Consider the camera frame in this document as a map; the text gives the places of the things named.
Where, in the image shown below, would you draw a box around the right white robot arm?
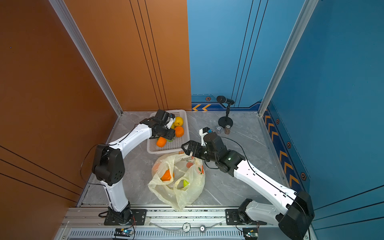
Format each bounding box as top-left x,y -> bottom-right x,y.
181,132 -> 315,240

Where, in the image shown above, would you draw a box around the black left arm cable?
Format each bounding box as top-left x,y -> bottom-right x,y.
79,125 -> 139,211

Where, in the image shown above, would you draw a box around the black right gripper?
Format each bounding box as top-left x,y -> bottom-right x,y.
181,140 -> 219,163

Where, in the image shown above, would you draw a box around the white perforated plastic basket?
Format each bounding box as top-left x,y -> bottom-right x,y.
147,110 -> 190,155

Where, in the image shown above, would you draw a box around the aluminium corner post left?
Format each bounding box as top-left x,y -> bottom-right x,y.
49,0 -> 123,117

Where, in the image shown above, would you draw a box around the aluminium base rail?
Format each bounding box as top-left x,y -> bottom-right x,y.
54,205 -> 288,240

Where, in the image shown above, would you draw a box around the orange grey poker chip stack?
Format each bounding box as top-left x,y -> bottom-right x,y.
225,125 -> 232,135

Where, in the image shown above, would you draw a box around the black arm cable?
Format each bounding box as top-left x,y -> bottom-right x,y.
79,125 -> 139,211
203,136 -> 310,226

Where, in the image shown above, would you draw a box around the black microphone stand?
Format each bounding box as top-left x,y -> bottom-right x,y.
217,96 -> 235,129

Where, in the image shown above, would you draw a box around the green pear fruit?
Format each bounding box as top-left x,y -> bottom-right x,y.
178,179 -> 190,190

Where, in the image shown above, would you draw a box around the green circuit board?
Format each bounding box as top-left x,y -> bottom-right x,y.
114,228 -> 135,239

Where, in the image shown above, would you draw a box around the aluminium corner post right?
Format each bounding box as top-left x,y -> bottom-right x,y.
258,0 -> 319,117

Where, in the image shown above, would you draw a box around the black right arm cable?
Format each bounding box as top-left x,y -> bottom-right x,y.
203,136 -> 310,226

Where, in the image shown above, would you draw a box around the yellow lemon fruit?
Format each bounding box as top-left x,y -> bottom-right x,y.
174,117 -> 184,127

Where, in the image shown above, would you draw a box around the aluminium corner post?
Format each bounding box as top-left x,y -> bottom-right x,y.
49,0 -> 123,117
258,0 -> 319,117

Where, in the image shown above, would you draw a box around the orange fruit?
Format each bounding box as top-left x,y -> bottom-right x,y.
156,137 -> 167,148
175,126 -> 185,138
161,170 -> 175,182

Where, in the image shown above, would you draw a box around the translucent printed plastic bag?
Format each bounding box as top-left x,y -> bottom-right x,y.
148,153 -> 206,211

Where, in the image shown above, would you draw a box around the small black box on rail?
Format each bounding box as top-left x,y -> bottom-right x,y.
242,228 -> 259,240

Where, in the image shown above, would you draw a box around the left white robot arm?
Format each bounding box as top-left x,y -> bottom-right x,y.
92,110 -> 176,225

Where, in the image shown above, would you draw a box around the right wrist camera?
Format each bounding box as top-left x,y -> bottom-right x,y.
199,127 -> 213,146

